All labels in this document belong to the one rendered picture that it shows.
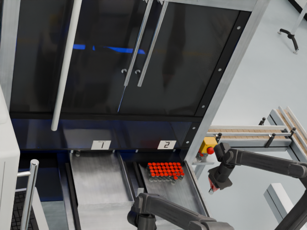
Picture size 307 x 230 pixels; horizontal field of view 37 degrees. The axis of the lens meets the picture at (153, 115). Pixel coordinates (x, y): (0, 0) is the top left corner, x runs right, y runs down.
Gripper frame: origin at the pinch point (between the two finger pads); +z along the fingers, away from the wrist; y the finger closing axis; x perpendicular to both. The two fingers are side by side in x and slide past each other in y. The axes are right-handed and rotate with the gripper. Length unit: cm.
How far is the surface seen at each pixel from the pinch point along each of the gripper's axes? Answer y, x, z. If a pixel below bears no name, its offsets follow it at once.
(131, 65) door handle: 45, 27, -41
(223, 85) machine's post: 35.2, -20.9, -23.5
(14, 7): 65, 67, -60
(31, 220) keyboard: 27, 72, 24
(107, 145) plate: 44, 29, 12
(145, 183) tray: 25.0, 14.7, 25.2
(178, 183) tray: 19.4, -1.6, 26.5
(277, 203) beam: 1, -82, 70
